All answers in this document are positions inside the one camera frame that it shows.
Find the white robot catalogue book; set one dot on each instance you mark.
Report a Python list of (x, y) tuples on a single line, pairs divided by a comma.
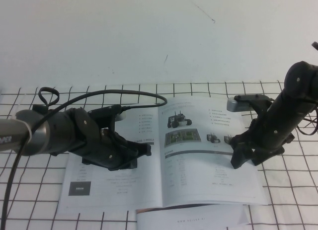
[(193, 180)]

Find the white black-checked tablecloth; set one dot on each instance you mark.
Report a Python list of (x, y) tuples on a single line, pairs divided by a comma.
[(217, 89)]

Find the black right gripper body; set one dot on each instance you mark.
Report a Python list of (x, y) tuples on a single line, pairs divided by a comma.
[(270, 138)]

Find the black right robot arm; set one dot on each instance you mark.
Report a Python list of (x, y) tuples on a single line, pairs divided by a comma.
[(298, 76)]

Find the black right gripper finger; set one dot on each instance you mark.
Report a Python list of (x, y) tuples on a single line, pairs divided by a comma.
[(261, 157), (239, 154)]

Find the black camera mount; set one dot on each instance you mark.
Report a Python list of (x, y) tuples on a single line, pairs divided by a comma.
[(251, 98), (104, 112)]

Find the white booklet with web address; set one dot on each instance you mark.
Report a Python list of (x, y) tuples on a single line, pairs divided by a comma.
[(188, 218)]

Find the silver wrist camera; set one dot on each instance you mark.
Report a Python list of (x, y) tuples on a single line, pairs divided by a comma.
[(236, 106), (121, 117)]

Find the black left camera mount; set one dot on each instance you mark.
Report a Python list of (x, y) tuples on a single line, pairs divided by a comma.
[(104, 112)]

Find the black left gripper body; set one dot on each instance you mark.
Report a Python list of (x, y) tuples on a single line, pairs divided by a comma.
[(109, 155)]

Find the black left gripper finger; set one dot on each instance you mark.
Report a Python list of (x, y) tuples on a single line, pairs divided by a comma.
[(131, 164), (144, 150)]

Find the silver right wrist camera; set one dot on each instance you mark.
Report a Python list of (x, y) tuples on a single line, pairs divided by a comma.
[(236, 106)]

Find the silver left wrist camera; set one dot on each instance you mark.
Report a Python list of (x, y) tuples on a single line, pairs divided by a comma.
[(121, 117)]

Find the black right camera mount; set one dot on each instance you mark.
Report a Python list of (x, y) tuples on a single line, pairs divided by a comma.
[(251, 98)]

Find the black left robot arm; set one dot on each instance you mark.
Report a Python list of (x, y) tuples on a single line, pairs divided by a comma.
[(49, 130)]

